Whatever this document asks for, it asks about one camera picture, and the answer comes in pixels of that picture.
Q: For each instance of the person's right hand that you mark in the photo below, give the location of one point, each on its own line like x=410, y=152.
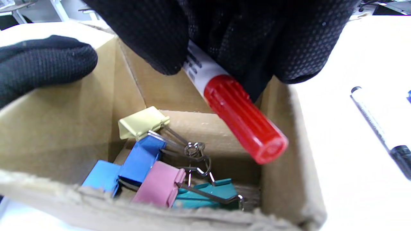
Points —
x=257, y=32

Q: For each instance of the brown cardboard mailer box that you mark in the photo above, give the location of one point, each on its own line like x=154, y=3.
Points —
x=64, y=128

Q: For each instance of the person's left hand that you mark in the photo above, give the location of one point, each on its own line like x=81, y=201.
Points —
x=41, y=61

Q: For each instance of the pink binder clip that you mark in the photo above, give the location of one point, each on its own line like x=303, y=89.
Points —
x=157, y=186

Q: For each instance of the green binder clip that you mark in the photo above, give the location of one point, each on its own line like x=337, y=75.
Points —
x=221, y=189

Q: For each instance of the blue marker pen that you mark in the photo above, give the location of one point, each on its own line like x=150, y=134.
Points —
x=409, y=96

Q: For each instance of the yellow binder clip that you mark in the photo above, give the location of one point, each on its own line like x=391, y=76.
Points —
x=141, y=123

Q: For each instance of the blue binder clip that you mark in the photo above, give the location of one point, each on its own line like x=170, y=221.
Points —
x=101, y=176
x=141, y=160

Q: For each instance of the red marker pen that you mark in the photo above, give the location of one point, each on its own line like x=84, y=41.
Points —
x=244, y=118

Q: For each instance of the black marker pen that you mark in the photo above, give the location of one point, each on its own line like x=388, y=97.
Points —
x=375, y=118

